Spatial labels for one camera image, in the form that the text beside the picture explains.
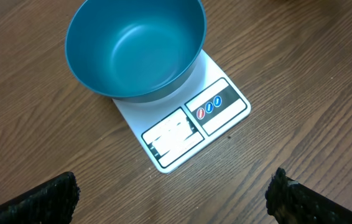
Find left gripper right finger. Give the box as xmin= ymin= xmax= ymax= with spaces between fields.
xmin=265 ymin=167 xmax=352 ymax=224

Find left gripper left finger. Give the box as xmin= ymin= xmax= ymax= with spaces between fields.
xmin=0 ymin=172 xmax=80 ymax=224

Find white digital kitchen scale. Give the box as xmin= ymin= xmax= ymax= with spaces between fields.
xmin=114 ymin=51 xmax=251 ymax=174

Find teal blue bowl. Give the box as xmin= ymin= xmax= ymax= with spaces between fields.
xmin=65 ymin=0 xmax=207 ymax=103

